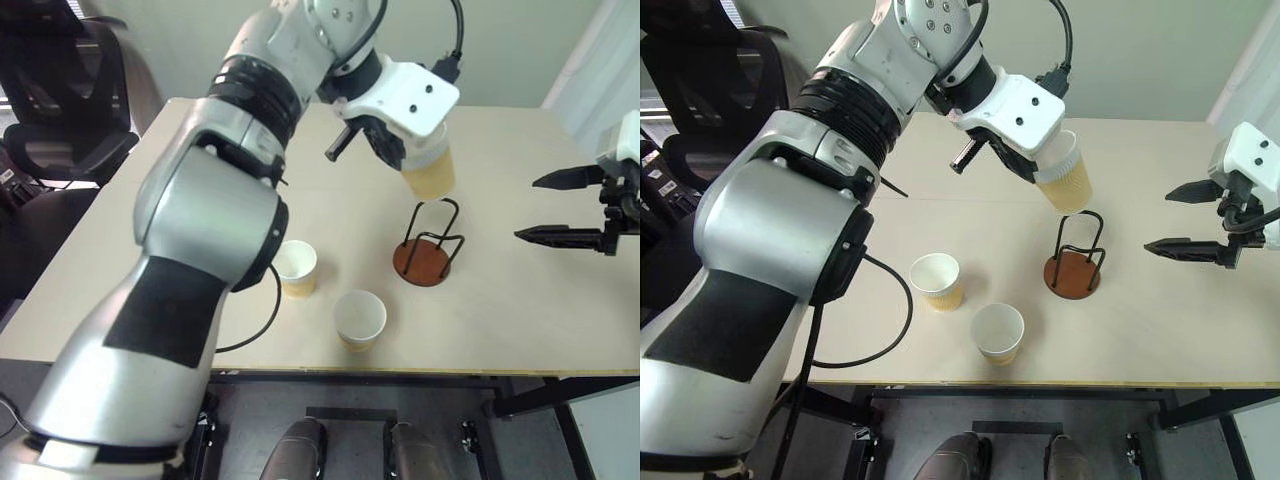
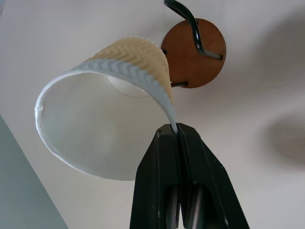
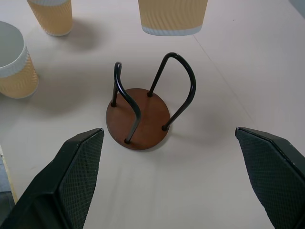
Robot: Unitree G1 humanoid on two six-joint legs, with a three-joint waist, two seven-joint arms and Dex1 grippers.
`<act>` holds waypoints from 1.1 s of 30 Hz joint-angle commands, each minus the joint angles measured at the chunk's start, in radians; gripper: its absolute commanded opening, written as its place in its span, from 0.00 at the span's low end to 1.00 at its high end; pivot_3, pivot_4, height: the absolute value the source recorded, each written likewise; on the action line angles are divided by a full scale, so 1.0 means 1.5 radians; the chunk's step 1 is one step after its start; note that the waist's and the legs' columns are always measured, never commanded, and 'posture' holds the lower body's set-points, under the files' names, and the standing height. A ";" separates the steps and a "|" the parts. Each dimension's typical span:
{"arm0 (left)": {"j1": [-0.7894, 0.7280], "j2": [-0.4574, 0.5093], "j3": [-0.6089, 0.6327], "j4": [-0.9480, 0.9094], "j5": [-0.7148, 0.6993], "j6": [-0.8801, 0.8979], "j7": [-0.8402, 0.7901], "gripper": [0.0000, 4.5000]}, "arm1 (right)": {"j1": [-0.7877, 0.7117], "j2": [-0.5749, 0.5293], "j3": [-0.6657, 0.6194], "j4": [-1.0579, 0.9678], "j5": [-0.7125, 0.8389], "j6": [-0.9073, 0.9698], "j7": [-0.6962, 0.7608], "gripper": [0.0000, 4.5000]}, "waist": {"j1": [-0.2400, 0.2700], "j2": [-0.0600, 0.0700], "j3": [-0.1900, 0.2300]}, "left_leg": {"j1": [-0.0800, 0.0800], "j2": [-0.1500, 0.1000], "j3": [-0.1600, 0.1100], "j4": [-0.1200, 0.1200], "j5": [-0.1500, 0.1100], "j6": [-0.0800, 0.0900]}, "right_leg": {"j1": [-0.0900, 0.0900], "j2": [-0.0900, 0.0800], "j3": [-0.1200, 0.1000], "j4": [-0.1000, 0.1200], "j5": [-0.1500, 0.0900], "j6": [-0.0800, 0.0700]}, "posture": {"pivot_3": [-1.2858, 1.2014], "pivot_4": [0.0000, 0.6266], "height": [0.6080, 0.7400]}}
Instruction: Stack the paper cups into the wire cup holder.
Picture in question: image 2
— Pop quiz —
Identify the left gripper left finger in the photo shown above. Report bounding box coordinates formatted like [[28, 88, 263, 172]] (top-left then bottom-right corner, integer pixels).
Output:
[[130, 124, 184, 229]]

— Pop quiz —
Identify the ribbed tan paper cup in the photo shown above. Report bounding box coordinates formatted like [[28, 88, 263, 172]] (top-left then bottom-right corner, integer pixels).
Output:
[[34, 35, 178, 182]]

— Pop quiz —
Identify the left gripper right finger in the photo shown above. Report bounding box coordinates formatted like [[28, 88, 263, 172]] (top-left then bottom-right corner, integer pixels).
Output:
[[176, 122, 250, 229]]

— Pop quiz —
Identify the wire cup holder wooden base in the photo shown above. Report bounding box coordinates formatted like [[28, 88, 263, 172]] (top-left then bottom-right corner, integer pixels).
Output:
[[161, 0, 226, 89]]

